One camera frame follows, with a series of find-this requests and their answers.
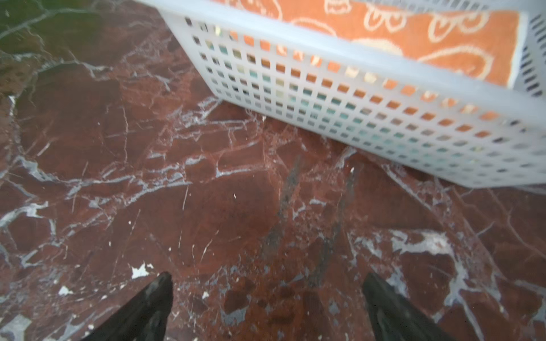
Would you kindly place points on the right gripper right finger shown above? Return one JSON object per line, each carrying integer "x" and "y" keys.
{"x": 393, "y": 317}

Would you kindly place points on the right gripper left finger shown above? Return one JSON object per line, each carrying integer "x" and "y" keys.
{"x": 144, "y": 317}

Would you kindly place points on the yellow green towel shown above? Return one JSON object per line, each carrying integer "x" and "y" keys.
{"x": 284, "y": 90}

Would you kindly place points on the peach patterned towel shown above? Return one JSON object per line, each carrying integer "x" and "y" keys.
{"x": 484, "y": 45}

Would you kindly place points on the white plastic basket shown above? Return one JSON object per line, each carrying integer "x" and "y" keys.
{"x": 477, "y": 134}

